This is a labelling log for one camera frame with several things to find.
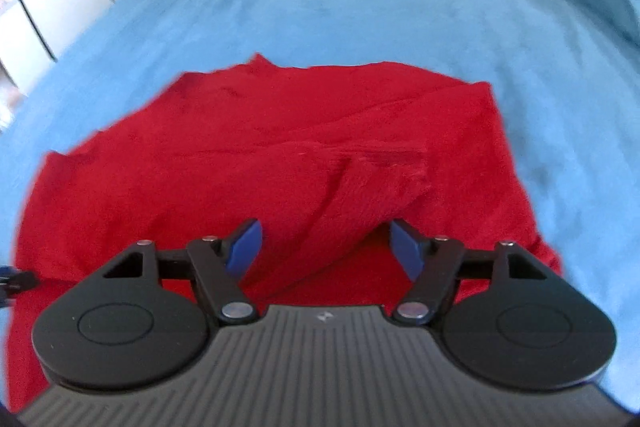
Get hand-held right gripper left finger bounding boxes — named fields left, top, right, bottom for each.
left=102, top=219, right=264, bottom=324

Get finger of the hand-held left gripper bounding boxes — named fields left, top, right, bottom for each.
left=0, top=265, right=40, bottom=307

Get red knit garment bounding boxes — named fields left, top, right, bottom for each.
left=7, top=53, right=564, bottom=414

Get blue bed sheet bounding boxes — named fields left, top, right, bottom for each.
left=0, top=0, right=640, bottom=410

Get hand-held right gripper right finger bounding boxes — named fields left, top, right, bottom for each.
left=389, top=219, right=548, bottom=326

